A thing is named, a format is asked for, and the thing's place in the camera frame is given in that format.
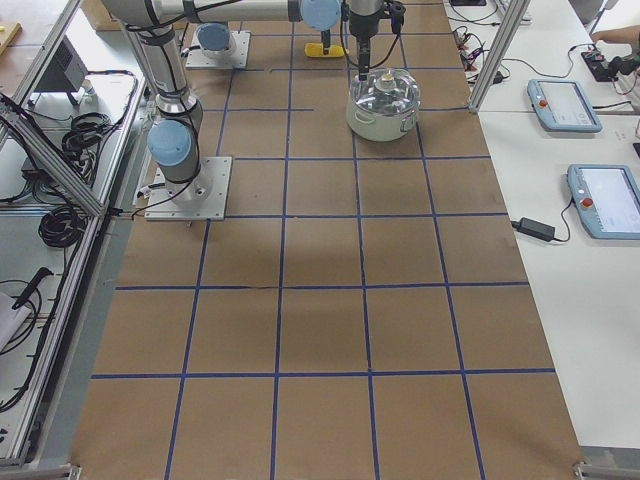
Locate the glass pot lid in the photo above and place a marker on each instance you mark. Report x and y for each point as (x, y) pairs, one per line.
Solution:
(385, 91)

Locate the aluminium frame post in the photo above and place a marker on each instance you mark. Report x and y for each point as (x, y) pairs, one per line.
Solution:
(500, 44)

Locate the cardboard box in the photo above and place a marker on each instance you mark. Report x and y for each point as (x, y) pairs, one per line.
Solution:
(99, 18)

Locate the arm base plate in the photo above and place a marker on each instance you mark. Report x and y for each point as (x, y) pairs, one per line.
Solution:
(205, 198)
(234, 56)

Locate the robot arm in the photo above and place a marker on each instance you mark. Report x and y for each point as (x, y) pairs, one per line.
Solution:
(152, 23)
(217, 38)

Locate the yellow corn cob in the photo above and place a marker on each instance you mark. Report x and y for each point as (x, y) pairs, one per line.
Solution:
(318, 50)

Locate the near teach pendant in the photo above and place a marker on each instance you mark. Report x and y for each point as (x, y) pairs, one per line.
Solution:
(607, 200)

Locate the black power brick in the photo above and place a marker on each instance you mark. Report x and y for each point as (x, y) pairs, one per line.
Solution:
(534, 229)

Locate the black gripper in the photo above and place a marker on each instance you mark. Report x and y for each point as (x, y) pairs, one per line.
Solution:
(362, 25)

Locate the pale green cooking pot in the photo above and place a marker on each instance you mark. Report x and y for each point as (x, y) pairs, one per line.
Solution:
(380, 128)

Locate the far teach pendant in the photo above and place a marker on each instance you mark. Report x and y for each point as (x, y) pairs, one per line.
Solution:
(562, 106)

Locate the teach pendant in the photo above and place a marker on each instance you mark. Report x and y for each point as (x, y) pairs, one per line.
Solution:
(607, 200)
(562, 106)

